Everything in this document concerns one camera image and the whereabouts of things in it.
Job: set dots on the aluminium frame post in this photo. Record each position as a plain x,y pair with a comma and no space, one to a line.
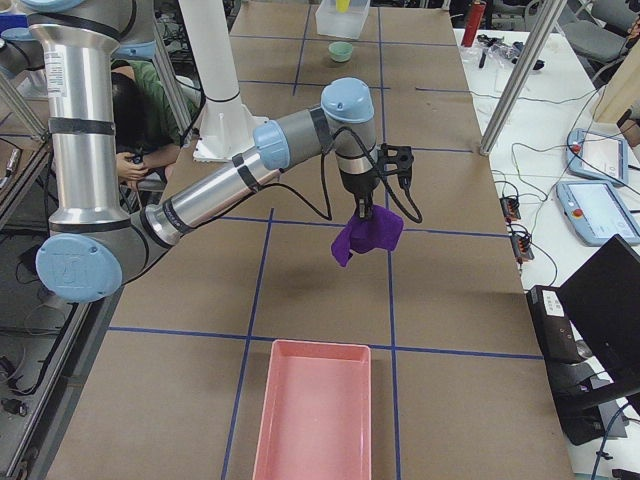
536,40

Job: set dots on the black computer box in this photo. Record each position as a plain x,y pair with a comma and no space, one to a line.
586,405

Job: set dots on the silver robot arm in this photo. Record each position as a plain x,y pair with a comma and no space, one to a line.
95,247

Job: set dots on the far teach pendant tablet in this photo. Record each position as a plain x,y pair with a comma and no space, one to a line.
598,156

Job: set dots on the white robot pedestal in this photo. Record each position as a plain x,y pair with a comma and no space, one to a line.
227,125

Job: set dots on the clear plastic box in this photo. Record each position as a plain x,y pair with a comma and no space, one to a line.
347,25

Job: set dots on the black monitor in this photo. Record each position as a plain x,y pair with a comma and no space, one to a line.
601,299

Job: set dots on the near teach pendant tablet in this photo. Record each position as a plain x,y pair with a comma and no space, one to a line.
596,212

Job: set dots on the person in green shirt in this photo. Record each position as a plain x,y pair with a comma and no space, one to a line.
148,138

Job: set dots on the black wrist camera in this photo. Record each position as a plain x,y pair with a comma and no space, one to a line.
397,161

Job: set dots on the black usb hub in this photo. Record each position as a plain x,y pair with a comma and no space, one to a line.
521,246
510,208

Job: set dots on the pink plastic bin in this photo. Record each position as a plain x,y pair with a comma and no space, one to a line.
317,413

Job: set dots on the purple cloth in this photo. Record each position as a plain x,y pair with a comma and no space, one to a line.
381,231

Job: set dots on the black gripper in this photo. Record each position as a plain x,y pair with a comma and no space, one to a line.
358,186

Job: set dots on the yellow plastic cup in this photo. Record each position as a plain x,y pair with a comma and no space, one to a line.
342,6

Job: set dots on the clear plastic bag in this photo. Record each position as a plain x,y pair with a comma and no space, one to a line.
497,47

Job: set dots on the mint green bowl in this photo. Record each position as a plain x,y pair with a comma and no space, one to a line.
340,51

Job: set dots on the teach pendant tablet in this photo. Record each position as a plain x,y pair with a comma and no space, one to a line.
598,156
596,212

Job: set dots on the red cylinder bottle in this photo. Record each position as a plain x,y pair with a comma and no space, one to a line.
474,18

